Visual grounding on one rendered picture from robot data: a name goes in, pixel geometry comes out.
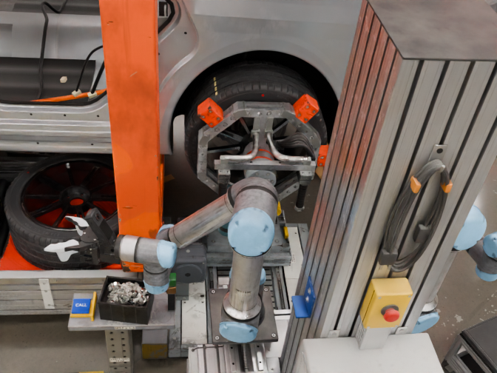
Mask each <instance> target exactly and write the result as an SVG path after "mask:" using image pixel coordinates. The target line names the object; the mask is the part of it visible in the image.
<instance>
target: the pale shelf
mask: <svg viewBox="0 0 497 373"><path fill-rule="evenodd" d="M93 294H94V293H75V294H73V299H80V298H90V299H91V300H92V299H93ZM96 295H97V300H96V307H95V317H94V321H91V317H70V319H69V323H68V330H69V331H98V330H137V329H175V311H172V312H168V311H167V309H168V294H167V293H166V292H164V293H161V294H159V295H155V299H154V302H153V305H152V311H151V314H150V317H149V322H148V325H144V324H138V323H126V322H119V321H113V320H101V319H100V313H99V308H98V299H99V296H100V293H96ZM73 299H72V301H73Z"/></svg>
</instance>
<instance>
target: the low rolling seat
mask: <svg viewBox="0 0 497 373"><path fill-rule="evenodd" d="M441 366H442V368H443V369H444V370H445V371H446V372H447V373H497V315H496V316H494V317H491V318H489V319H487V320H484V321H482V322H480V323H477V324H476V325H473V326H471V327H469V328H466V329H464V330H462V332H461V333H460V334H458V335H457V337H456V339H455V340H454V342H453V344H452V346H451V347H450V349H449V351H448V353H447V354H446V356H445V360H443V361H442V364H441Z"/></svg>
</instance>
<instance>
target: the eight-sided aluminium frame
mask: <svg viewBox="0 0 497 373"><path fill-rule="evenodd" d="M295 115H296V114H295V111H294V106H292V105H291V104H290V103H285V102H257V101H237V102H235V103H234V104H232V105H231V106H230V107H229V108H228V109H227V110H225V111H224V112H223V120H222V121H221V122H220V123H219V124H217V125H216V126H214V127H213V128H211V127H210V126H209V125H208V124H207V125H206V126H204V127H202V128H201V129H200V130H199V131H198V148H197V178H198V179H200V181H201V182H203V183H204V184H206V185H207V186H208V187H210V188H211V189H212V190H214V191H215V192H216V193H217V194H218V190H219V183H218V182H217V176H216V175H215V174H214V173H213V172H212V171H210V170H209V169H208V168H206V165H207V150H208V141H210V140H211V139H213V137H215V136H216V135H218V134H219V133H220V132H222V131H223V130H224V129H226V128H227V127H229V126H230V125H231V124H233V123H234V122H235V121H236V120H238V119H239V118H241V117H252V118H254V117H260V118H267V117H274V118H287V119H288V120H289V121H290V122H291V123H292V124H293V125H294V126H295V127H296V128H297V129H298V130H299V131H300V132H301V133H303V134H304V135H305V136H306V137H307V138H308V140H309V142H310V144H311V145H312V146H313V148H314V154H315V157H316V160H315V162H316V164H317V159H318V155H319V151H320V147H321V138H320V134H319V133H318V132H317V131H316V129H314V128H313V127H312V126H311V125H310V124H309V123H308V122H307V123H306V124H304V123H303V122H302V121H301V120H300V119H298V118H297V117H295ZM275 189H276V191H277V194H278V202H279V201H281V200H282V199H284V198H285V197H286V196H288V195H290V194H291V193H292V192H294V191H296V190H297V189H299V181H298V177H297V174H294V175H292V176H291V177H290V178H288V179H287V180H285V181H283V182H282V183H281V184H279V185H277V186H276V187H275Z"/></svg>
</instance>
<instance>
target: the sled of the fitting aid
mask: <svg viewBox="0 0 497 373"><path fill-rule="evenodd" d="M278 219H279V224H280V232H281V237H282V242H283V249H282V251H268V252H267V253H266V254H265V255H264V259H263V266H290V265H291V259H292V254H291V247H290V242H289V238H288V228H287V226H286V222H285V214H284V210H281V214H280V215H278ZM202 243H203V244H205V246H206V257H207V265H206V266H232V261H233V253H234V251H207V235H205V236H203V237H202Z"/></svg>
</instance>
